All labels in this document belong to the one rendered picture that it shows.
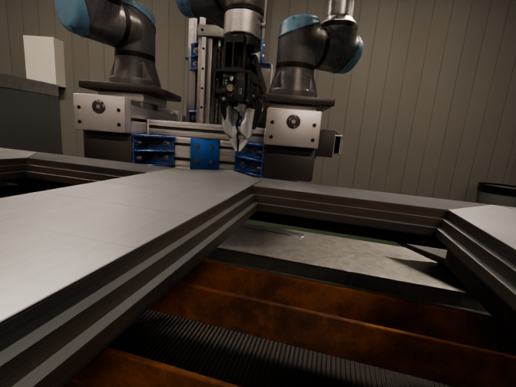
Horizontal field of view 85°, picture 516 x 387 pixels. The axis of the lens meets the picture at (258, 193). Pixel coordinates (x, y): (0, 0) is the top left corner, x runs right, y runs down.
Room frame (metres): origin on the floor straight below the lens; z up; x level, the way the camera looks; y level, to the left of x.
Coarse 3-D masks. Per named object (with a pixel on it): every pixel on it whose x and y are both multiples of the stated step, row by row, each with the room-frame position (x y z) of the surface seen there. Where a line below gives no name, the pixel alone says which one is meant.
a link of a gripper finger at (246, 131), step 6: (246, 108) 0.58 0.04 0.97; (246, 114) 0.58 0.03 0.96; (252, 114) 0.60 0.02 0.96; (246, 120) 0.58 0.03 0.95; (252, 120) 0.60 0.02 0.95; (240, 126) 0.56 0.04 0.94; (246, 126) 0.59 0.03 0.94; (252, 126) 0.60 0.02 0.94; (240, 132) 0.56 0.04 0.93; (246, 132) 0.59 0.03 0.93; (252, 132) 0.60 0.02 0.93; (240, 138) 0.61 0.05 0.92; (246, 138) 0.60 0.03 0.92; (240, 144) 0.60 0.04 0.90; (240, 150) 0.61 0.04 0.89
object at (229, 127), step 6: (228, 108) 0.59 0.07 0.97; (234, 108) 0.62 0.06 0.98; (228, 114) 0.59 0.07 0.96; (234, 114) 0.61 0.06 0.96; (228, 120) 0.59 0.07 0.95; (234, 120) 0.61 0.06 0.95; (228, 126) 0.59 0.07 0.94; (234, 126) 0.61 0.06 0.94; (228, 132) 0.59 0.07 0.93; (234, 132) 0.61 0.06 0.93; (234, 138) 0.61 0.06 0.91; (234, 144) 0.61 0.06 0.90
